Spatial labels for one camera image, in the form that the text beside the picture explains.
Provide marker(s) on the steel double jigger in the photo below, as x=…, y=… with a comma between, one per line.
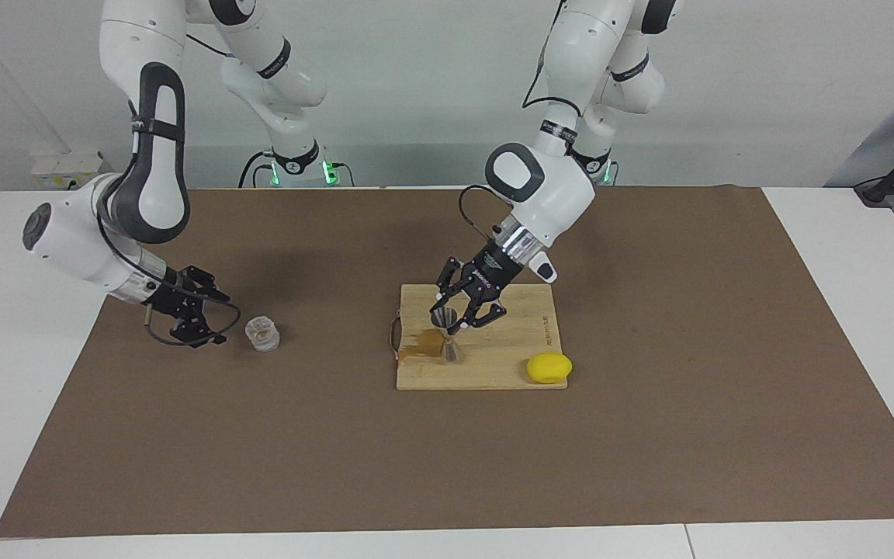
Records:
x=451, y=353

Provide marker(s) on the wooden cutting board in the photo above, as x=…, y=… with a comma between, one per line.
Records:
x=517, y=349

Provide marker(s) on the brown paper table mat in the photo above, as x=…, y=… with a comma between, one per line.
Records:
x=447, y=466

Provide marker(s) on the white power socket box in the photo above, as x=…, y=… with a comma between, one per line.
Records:
x=74, y=171

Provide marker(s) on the yellow lemon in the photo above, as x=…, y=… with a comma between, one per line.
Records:
x=549, y=369

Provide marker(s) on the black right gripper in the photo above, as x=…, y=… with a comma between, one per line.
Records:
x=175, y=296

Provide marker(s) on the clear glass cup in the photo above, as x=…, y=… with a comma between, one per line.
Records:
x=262, y=334

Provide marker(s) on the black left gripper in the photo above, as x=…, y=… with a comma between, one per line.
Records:
x=492, y=270

